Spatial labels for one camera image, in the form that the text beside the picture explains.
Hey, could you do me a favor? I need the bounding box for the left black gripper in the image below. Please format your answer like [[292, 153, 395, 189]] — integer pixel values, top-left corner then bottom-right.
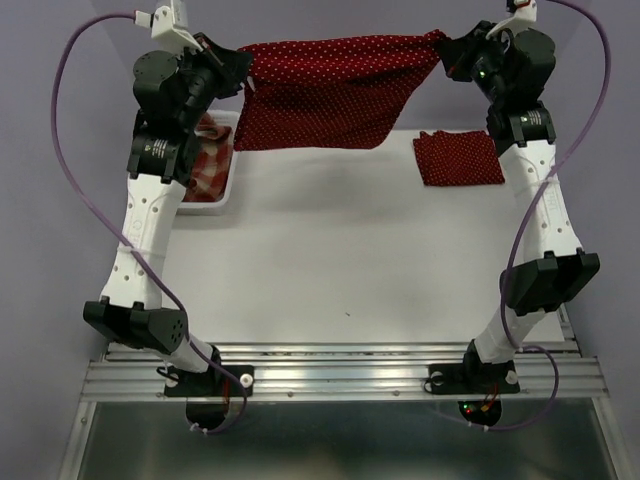
[[176, 32, 254, 129]]

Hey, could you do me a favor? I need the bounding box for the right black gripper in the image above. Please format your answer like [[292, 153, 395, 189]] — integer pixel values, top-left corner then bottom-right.
[[439, 20, 512, 105]]

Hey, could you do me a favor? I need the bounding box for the red polka dot skirt pile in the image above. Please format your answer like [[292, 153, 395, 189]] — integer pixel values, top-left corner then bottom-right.
[[234, 30, 446, 151]]

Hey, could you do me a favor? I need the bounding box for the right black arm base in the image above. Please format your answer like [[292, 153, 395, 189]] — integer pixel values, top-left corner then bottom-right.
[[423, 362, 521, 396]]

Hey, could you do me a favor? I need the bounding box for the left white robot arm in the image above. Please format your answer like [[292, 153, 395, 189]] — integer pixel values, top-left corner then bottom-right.
[[83, 33, 252, 394]]

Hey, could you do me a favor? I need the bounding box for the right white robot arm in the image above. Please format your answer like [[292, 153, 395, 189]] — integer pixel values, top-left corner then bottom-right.
[[429, 21, 600, 393]]

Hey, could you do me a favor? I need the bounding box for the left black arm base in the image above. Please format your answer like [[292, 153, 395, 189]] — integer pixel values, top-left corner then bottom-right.
[[156, 364, 255, 398]]

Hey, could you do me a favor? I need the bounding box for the white plastic basket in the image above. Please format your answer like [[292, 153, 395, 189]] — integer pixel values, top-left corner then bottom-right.
[[178, 110, 239, 216]]

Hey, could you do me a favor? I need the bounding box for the red plaid skirt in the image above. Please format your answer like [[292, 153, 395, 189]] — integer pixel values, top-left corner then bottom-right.
[[184, 113, 233, 203]]

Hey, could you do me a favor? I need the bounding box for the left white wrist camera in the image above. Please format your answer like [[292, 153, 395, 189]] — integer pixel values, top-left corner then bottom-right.
[[134, 0, 202, 55]]

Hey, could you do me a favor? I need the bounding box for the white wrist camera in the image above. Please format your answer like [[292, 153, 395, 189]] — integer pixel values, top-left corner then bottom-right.
[[485, 0, 537, 40], [134, 0, 202, 55]]

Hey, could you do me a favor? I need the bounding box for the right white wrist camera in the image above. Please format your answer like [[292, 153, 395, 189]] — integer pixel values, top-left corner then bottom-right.
[[485, 0, 537, 40]]

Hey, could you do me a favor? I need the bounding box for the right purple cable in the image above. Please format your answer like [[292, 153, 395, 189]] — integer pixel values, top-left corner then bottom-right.
[[433, 0, 612, 433]]

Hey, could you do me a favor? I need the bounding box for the purple cable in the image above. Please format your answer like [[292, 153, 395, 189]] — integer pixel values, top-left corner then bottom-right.
[[51, 12, 250, 435], [433, 0, 612, 433]]

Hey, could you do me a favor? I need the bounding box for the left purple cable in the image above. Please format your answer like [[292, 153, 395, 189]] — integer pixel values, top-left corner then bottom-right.
[[51, 12, 250, 435]]

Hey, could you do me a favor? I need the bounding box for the aluminium rail frame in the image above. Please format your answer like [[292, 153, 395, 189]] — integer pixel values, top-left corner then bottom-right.
[[60, 288, 633, 479]]

